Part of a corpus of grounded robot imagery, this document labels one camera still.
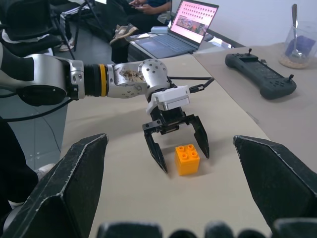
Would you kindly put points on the black handheld remote controller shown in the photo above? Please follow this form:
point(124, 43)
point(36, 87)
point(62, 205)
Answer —
point(262, 74)

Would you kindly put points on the white shoe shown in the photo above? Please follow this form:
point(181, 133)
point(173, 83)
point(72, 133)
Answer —
point(45, 170)

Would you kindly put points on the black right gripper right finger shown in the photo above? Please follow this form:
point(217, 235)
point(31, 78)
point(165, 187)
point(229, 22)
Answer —
point(280, 181)

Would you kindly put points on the open grey laptop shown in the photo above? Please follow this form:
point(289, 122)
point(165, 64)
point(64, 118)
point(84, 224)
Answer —
point(168, 42)

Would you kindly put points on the black trouser leg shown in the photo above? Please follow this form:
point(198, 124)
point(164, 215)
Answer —
point(12, 161)

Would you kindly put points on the leg with white sneaker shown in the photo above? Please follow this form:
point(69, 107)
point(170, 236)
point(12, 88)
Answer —
point(67, 45)

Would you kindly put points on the silver robot body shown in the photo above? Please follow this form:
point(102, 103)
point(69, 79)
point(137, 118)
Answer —
point(6, 218)

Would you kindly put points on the metal spoon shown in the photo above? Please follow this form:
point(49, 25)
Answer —
point(294, 15)

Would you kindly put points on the black office chair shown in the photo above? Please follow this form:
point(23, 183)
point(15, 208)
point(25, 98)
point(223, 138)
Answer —
point(24, 15)

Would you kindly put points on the seated person with phone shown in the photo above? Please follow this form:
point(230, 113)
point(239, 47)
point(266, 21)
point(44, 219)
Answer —
point(148, 18)

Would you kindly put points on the clear glass jar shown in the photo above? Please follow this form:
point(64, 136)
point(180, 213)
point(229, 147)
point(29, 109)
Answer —
point(308, 32)

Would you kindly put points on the blue card in jar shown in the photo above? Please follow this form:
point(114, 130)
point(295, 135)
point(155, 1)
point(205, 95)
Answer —
point(305, 45)

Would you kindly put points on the orange studded toy cube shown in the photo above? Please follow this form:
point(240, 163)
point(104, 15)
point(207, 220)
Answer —
point(187, 163)

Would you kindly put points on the small white box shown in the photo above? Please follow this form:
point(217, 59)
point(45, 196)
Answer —
point(159, 30)

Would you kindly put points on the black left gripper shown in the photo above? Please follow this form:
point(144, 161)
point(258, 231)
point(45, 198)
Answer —
point(171, 120)

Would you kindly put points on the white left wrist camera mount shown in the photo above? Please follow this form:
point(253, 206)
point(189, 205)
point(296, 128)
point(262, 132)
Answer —
point(173, 98)

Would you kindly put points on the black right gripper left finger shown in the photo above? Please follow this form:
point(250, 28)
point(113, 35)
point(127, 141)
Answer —
point(62, 188)

